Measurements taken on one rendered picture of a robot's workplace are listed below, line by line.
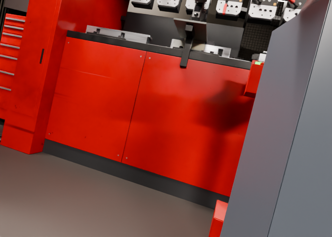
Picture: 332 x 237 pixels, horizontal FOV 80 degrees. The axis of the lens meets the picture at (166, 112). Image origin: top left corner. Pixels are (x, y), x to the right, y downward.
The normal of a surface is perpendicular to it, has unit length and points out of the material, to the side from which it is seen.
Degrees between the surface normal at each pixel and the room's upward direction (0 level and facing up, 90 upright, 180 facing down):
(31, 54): 90
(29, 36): 90
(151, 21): 90
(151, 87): 90
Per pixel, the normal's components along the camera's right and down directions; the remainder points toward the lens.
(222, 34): -0.22, -0.01
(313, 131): 0.02, 0.05
